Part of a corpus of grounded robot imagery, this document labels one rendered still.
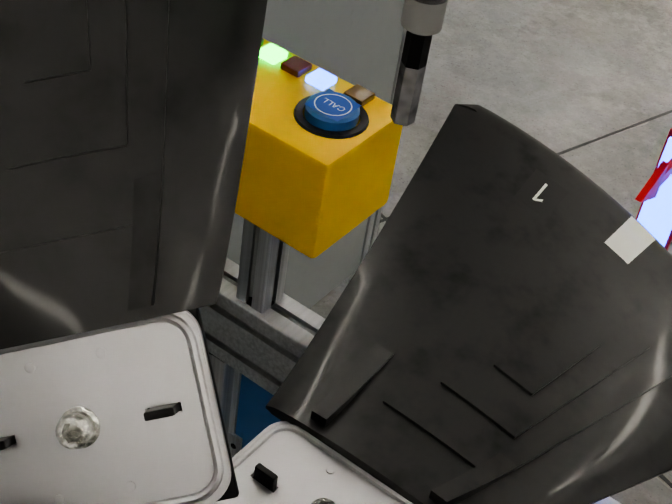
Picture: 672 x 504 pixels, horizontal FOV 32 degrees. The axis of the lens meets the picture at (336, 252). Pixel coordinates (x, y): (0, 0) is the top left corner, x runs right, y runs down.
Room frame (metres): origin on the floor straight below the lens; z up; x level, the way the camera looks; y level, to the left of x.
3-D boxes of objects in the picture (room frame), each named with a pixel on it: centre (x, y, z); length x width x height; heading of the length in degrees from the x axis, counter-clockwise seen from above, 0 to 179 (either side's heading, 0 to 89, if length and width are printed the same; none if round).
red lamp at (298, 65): (0.76, 0.05, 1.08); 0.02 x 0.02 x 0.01; 59
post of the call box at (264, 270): (0.73, 0.06, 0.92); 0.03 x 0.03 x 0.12; 59
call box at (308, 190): (0.73, 0.06, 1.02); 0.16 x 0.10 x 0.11; 59
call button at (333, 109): (0.70, 0.02, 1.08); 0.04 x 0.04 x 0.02
